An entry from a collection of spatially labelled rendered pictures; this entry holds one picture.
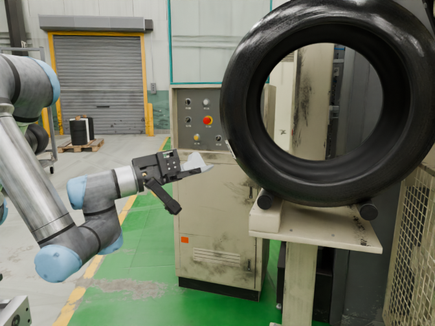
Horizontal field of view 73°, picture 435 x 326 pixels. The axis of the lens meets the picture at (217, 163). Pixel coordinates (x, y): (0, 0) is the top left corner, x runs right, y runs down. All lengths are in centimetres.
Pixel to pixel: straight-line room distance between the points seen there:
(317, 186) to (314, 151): 40
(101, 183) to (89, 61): 974
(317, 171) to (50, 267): 85
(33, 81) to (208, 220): 125
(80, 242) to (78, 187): 13
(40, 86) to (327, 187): 74
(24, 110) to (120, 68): 939
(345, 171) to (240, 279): 104
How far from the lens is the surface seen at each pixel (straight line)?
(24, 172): 67
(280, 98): 433
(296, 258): 138
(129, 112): 1014
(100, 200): 74
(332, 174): 111
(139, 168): 75
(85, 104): 1044
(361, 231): 102
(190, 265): 195
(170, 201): 76
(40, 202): 66
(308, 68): 120
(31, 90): 79
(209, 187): 169
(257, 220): 91
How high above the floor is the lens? 121
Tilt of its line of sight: 13 degrees down
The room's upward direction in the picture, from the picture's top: straight up
